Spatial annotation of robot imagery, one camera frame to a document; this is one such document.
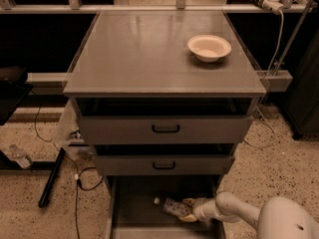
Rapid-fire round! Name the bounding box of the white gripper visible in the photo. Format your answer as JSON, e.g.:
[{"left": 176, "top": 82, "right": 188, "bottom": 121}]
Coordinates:
[{"left": 179, "top": 198, "right": 213, "bottom": 223}]

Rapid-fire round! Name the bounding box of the blue labelled plastic bottle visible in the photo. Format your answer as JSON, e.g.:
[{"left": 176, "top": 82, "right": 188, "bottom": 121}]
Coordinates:
[{"left": 154, "top": 197, "right": 191, "bottom": 218}]

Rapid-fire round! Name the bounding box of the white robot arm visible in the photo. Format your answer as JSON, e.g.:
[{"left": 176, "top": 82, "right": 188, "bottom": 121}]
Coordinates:
[{"left": 180, "top": 191, "right": 319, "bottom": 239}]

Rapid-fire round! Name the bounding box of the grey bottom drawer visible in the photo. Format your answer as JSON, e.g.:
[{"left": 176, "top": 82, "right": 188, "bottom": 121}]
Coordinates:
[{"left": 106, "top": 175, "right": 226, "bottom": 239}]

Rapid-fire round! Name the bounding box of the grey drawer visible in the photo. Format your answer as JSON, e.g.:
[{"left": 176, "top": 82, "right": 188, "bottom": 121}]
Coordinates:
[
  {"left": 94, "top": 144, "right": 234, "bottom": 175},
  {"left": 106, "top": 175, "right": 226, "bottom": 239},
  {"left": 76, "top": 98, "right": 252, "bottom": 144}
]

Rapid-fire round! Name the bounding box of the grey drawer cabinet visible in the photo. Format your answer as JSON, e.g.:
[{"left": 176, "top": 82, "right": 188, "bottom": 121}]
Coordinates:
[{"left": 62, "top": 9, "right": 267, "bottom": 239}]

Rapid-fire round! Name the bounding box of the grey middle drawer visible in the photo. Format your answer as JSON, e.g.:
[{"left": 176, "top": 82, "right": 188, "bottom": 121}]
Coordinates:
[{"left": 94, "top": 144, "right": 234, "bottom": 175}]

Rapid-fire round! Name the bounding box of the grey top drawer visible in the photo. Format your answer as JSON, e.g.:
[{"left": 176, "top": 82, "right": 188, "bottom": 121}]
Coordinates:
[{"left": 76, "top": 98, "right": 252, "bottom": 144}]

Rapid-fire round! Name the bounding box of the clear bottle on floor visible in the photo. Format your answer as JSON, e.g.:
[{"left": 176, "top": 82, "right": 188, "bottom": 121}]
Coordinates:
[{"left": 9, "top": 144, "right": 32, "bottom": 169}]

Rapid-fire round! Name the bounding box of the black table leg bar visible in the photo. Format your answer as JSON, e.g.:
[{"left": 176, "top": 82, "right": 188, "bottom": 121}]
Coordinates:
[{"left": 38, "top": 148, "right": 66, "bottom": 208}]

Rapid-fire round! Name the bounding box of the white paper bowl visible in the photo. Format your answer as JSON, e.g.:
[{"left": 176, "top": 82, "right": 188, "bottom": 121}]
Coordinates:
[{"left": 187, "top": 35, "right": 231, "bottom": 63}]

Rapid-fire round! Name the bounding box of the black side table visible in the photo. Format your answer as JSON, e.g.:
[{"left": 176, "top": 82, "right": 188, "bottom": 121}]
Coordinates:
[{"left": 0, "top": 66, "right": 33, "bottom": 125}]

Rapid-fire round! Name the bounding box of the black cable on floor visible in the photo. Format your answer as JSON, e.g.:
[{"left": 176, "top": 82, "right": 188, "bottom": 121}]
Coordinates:
[{"left": 32, "top": 104, "right": 105, "bottom": 239}]

